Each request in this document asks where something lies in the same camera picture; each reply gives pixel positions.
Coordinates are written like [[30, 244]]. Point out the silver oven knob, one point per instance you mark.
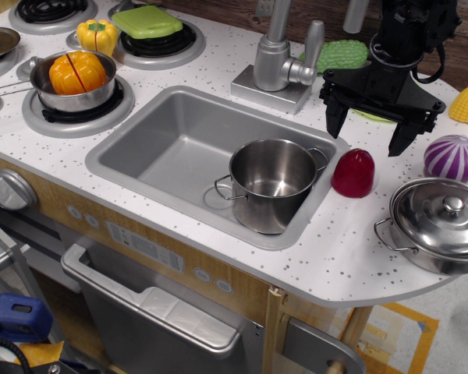
[[15, 192]]

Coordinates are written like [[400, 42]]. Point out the steel saucepan on burner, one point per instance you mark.
[[35, 74]]

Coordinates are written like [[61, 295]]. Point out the silver toy faucet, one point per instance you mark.
[[277, 79]]

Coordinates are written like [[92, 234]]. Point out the yellow toy bell pepper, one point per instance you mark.
[[98, 35]]

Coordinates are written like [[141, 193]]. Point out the light green plate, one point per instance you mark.
[[371, 117]]

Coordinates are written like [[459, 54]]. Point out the steel pot with lid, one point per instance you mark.
[[428, 225]]

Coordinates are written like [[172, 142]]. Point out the back right stove burner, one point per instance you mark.
[[162, 53]]

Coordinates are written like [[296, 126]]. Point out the stove burner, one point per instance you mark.
[[50, 17], [162, 53], [70, 125]]

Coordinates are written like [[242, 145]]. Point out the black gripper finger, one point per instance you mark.
[[336, 113], [405, 133]]

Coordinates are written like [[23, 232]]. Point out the purple white toy onion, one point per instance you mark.
[[447, 157]]

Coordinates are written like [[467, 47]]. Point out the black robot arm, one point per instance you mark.
[[407, 52]]

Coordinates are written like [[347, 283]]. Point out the red toy sweet potato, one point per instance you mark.
[[354, 174]]

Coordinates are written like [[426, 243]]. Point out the steel pot in sink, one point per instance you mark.
[[271, 178]]

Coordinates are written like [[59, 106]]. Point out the front left stove burner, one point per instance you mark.
[[70, 125]]

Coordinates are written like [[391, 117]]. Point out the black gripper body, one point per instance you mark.
[[386, 90]]

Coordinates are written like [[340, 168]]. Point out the back left stove burner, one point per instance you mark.
[[50, 17]]

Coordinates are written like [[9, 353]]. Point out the orange toy pumpkin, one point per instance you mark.
[[77, 72]]

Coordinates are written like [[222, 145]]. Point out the green toy cutting board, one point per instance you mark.
[[146, 22]]

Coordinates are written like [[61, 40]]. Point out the grey plastic sink basin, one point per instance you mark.
[[176, 150]]

